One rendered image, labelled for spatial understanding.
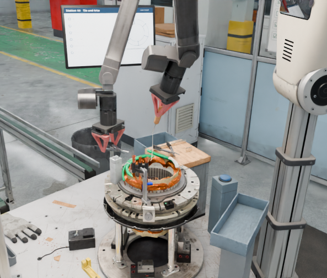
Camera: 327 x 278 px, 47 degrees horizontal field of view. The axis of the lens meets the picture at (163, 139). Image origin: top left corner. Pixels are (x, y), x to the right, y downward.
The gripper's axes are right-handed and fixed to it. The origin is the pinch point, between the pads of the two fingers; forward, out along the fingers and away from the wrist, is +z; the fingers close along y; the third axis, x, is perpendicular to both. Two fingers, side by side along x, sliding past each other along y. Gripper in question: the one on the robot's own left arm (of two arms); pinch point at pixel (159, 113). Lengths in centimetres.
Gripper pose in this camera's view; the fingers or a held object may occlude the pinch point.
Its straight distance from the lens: 117.6
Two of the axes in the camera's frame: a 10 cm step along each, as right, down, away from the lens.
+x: 7.3, 5.8, -3.7
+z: -3.0, 7.5, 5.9
